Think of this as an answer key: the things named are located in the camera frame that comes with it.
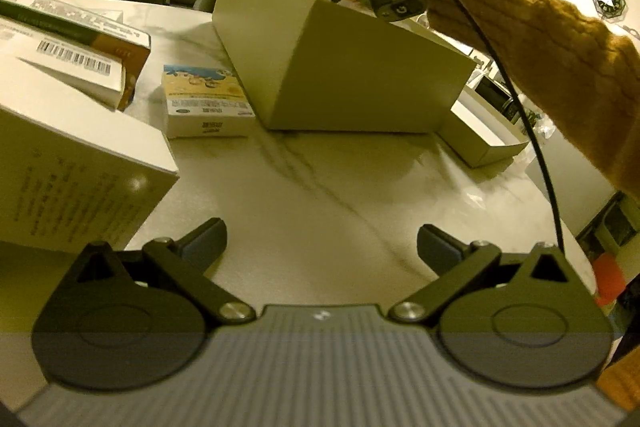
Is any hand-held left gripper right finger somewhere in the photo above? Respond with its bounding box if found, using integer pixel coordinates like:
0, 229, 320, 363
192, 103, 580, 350
387, 223, 573, 325

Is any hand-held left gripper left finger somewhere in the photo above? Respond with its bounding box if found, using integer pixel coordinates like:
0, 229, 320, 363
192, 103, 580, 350
74, 217, 257, 326

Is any large cardboard box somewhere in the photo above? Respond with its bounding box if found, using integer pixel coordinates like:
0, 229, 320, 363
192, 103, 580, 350
211, 0, 478, 132

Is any green orange medicine box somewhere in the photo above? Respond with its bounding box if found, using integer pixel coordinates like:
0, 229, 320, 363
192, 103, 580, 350
0, 0, 152, 105

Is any white barcode medicine box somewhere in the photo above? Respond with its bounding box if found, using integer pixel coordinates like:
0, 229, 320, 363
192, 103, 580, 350
0, 19, 127, 112

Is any white marble desktop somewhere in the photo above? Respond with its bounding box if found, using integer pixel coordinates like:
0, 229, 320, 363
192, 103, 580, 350
0, 0, 598, 308

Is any white cardboard box lid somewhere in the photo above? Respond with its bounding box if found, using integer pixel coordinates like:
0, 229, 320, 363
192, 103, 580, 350
435, 99, 531, 168

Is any yellow blue cartoon medicine box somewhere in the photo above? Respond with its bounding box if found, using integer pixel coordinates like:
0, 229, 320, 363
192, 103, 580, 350
161, 64, 256, 140

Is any black microwave oven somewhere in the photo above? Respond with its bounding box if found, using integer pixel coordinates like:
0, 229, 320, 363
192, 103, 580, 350
477, 76, 517, 124

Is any large white printed box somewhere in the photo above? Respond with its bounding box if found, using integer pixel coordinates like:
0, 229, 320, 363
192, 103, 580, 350
0, 54, 180, 255

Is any orange object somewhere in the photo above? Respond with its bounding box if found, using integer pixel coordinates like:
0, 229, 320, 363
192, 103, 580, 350
594, 253, 627, 304

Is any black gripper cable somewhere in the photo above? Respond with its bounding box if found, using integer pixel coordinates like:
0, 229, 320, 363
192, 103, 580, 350
382, 0, 566, 254

